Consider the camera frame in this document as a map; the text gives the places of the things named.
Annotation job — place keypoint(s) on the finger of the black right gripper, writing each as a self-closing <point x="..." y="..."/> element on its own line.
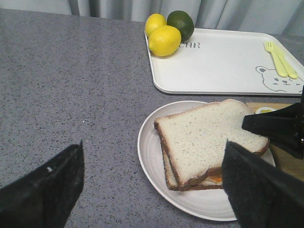
<point x="284" y="128"/>

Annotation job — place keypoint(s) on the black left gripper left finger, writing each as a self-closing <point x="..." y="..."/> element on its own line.
<point x="45" y="197"/>

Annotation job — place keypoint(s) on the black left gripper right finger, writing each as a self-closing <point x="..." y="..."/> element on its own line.
<point x="261" y="195"/>

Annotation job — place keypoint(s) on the white round plate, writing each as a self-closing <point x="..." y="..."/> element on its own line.
<point x="210" y="204"/>

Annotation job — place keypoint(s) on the bread slice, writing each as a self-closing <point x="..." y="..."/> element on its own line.
<point x="195" y="140"/>
<point x="172" y="183"/>

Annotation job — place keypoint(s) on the white rectangular tray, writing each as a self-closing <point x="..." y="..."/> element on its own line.
<point x="220" y="62"/>

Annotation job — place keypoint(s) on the lemon slice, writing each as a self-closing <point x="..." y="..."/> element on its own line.
<point x="264" y="109"/>

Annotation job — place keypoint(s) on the wooden cutting board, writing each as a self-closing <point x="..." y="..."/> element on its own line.
<point x="278" y="157"/>

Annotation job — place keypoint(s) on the fried egg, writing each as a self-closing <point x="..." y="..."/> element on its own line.
<point x="214" y="180"/>

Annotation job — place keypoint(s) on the yellow plastic fork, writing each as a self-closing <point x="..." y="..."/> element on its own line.
<point x="281" y="71"/>

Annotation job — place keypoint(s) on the grey curtain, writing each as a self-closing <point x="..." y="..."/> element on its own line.
<point x="283" y="17"/>

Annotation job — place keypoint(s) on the green lime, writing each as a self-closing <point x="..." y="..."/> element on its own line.
<point x="183" y="22"/>

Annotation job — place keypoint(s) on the front yellow lemon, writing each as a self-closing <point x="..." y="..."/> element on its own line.
<point x="164" y="41"/>

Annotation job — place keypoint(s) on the yellow lemon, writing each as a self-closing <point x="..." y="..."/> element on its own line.
<point x="164" y="41"/>
<point x="153" y="22"/>

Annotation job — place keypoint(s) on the rear yellow lemon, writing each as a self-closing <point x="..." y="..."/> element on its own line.
<point x="153" y="22"/>

